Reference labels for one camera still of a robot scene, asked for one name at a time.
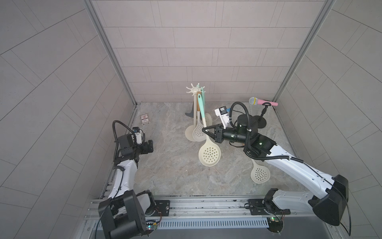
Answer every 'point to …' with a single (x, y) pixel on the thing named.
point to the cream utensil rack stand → (190, 130)
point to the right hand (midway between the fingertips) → (203, 132)
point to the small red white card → (144, 119)
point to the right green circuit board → (275, 224)
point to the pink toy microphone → (254, 101)
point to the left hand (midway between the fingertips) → (145, 139)
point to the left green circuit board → (151, 226)
